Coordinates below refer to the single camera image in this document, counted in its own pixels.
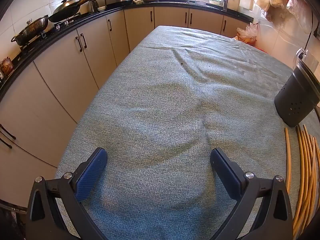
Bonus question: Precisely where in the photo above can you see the beige lower kitchen cabinets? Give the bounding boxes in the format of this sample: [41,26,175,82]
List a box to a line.
[0,6,250,205]

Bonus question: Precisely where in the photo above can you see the pile of wooden chopsticks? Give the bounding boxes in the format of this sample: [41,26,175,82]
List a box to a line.
[284,124,320,240]

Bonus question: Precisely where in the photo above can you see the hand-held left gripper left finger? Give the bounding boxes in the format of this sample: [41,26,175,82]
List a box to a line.
[25,147,108,240]

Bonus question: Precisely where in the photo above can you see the clear plastic bag of food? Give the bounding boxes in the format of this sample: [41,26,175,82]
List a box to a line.
[285,0,314,34]

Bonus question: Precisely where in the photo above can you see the black power cable with plug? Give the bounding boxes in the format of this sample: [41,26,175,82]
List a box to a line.
[302,10,320,53]

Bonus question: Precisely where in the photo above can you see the plastic bag with orange contents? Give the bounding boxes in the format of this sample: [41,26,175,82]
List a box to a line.
[234,22,259,47]

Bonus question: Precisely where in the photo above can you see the white plastic bag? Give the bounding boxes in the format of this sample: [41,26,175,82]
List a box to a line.
[256,0,288,23]

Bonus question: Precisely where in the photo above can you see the steel kettle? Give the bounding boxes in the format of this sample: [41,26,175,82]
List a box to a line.
[87,0,99,13]

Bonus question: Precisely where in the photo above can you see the dark grey utensil holder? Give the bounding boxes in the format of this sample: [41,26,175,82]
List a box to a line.
[274,59,320,128]

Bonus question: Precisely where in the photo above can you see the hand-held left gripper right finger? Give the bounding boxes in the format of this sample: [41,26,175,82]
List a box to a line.
[210,147,293,240]

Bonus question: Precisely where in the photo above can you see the cluster of condiment bottles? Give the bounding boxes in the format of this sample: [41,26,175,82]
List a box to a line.
[0,56,15,80]

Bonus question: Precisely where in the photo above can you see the black kitchen countertop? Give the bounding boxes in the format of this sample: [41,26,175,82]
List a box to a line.
[0,1,253,100]

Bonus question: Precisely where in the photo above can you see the black gas stove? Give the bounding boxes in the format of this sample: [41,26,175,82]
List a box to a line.
[19,12,83,51]

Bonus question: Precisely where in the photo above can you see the grey-green table cloth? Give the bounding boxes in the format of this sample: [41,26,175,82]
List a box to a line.
[46,25,320,240]

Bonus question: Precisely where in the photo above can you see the steel pot with lid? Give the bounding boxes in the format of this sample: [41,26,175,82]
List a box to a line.
[11,15,49,46]

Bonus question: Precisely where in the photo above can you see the black wok with steel lid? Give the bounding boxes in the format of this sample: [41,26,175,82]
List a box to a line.
[48,0,97,23]

